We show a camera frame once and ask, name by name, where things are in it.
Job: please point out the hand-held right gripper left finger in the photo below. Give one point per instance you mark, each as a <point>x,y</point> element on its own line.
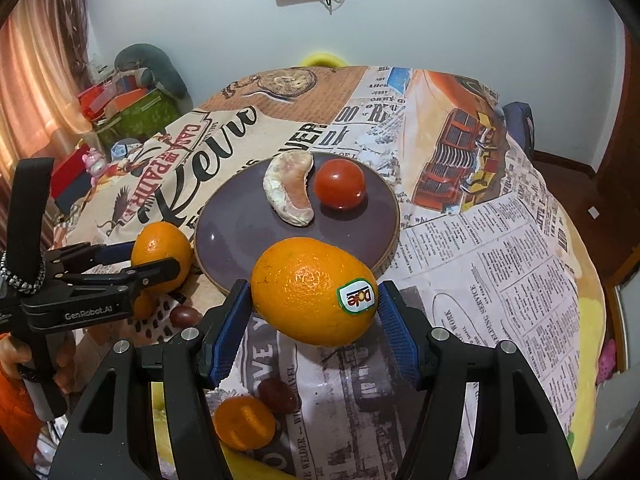
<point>231,332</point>

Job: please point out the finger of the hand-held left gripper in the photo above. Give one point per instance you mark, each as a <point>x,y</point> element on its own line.
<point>107,253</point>
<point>150,275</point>

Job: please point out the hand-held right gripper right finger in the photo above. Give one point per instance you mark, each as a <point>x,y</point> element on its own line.
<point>397,332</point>

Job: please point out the medium mandarin orange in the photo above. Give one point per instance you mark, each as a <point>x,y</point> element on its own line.
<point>161,242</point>

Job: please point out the large orange with sticker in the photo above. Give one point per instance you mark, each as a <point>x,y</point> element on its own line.
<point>305,290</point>

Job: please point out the dark purple round plate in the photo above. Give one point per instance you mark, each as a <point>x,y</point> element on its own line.
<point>240,232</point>

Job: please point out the person's left hand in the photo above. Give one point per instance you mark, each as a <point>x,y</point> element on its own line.
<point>64,365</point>

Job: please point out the tiny orange kumquat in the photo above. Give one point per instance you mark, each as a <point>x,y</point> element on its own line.
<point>143,308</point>

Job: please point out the dark red grape upper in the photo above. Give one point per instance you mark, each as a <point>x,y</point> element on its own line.
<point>186,316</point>

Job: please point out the dark red grape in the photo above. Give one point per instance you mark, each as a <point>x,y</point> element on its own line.
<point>276,395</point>
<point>186,316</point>

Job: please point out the dark red grape lower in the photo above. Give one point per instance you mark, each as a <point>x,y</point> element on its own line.
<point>276,395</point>

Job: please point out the red box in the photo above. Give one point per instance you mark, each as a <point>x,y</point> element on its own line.
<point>70,180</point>

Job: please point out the small mandarin orange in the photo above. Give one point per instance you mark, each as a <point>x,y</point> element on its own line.
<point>245,422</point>

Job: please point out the pink toy figure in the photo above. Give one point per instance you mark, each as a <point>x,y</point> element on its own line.
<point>95,162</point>

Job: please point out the small blue white toy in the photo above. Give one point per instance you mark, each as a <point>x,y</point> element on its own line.
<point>124,150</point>

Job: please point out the newspaper print tablecloth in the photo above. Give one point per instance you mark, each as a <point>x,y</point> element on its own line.
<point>500,285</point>

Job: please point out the yellow banana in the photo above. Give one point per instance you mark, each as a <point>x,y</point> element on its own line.
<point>250,469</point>

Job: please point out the green patterned box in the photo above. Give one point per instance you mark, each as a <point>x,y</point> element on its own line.
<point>140,117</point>

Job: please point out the orange gift box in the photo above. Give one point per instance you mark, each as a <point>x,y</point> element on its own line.
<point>107,97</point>

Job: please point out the peeled pomelo segment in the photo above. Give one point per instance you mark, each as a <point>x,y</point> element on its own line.
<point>289,187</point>

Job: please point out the red tomato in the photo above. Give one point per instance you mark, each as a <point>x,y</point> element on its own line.
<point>340,184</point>

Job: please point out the yellow cushion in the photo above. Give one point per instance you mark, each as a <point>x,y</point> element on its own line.
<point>590,320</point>

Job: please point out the grey plush pillow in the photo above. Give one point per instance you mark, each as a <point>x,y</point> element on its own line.
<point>167,70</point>

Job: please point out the peach curtain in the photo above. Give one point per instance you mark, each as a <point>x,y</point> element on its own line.
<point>35,70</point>

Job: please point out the pink plush toy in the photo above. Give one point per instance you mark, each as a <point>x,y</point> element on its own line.
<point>607,356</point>

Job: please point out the yellow chair back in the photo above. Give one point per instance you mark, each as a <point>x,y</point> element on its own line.
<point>322,59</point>

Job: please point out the brown wooden door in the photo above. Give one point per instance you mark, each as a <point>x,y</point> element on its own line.
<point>622,170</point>

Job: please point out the white wall socket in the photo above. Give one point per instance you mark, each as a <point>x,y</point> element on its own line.
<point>593,212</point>

